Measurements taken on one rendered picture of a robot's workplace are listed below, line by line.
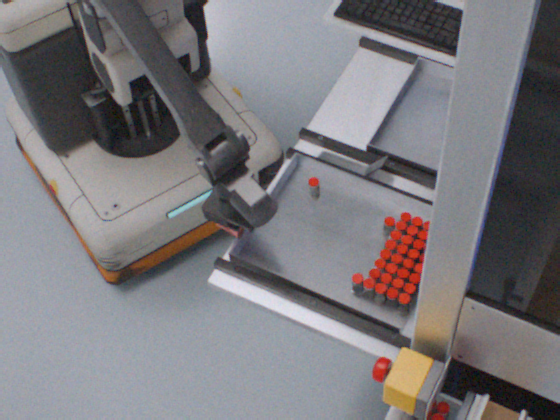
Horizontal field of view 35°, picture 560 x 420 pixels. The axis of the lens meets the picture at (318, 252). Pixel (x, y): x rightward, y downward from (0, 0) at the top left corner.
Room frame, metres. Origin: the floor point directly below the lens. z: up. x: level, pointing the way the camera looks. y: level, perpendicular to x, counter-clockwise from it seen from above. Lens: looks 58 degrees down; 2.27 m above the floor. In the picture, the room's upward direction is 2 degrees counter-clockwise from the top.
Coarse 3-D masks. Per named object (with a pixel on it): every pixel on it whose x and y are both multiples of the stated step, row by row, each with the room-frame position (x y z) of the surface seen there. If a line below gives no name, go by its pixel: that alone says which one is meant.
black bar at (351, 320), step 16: (224, 272) 0.83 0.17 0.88; (240, 272) 0.82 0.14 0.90; (272, 288) 0.79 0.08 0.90; (288, 288) 0.79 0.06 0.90; (304, 304) 0.76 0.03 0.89; (320, 304) 0.75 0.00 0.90; (352, 320) 0.72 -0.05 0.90; (368, 320) 0.72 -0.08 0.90; (384, 336) 0.69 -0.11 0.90; (400, 336) 0.68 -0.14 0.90
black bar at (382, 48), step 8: (360, 40) 1.40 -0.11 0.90; (368, 40) 1.39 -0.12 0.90; (376, 40) 1.39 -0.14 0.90; (368, 48) 1.38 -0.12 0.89; (376, 48) 1.38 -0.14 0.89; (384, 48) 1.37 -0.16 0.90; (392, 48) 1.37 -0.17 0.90; (392, 56) 1.36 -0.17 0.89; (400, 56) 1.35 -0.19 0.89; (408, 56) 1.34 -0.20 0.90; (416, 56) 1.34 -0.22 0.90; (448, 64) 1.32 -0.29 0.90
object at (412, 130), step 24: (432, 72) 1.31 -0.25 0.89; (408, 96) 1.25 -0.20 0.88; (432, 96) 1.24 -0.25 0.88; (384, 120) 1.16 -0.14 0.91; (408, 120) 1.18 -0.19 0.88; (432, 120) 1.18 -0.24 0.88; (384, 144) 1.12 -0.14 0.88; (408, 144) 1.12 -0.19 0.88; (432, 144) 1.12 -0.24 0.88; (432, 168) 1.03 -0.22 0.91
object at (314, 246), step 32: (288, 192) 1.01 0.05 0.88; (320, 192) 1.01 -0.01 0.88; (352, 192) 1.01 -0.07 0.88; (384, 192) 0.99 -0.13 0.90; (288, 224) 0.94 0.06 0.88; (320, 224) 0.93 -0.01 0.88; (352, 224) 0.93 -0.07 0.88; (256, 256) 0.87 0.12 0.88; (288, 256) 0.87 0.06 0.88; (320, 256) 0.86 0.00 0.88; (352, 256) 0.86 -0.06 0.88; (320, 288) 0.80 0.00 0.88; (384, 320) 0.71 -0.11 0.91
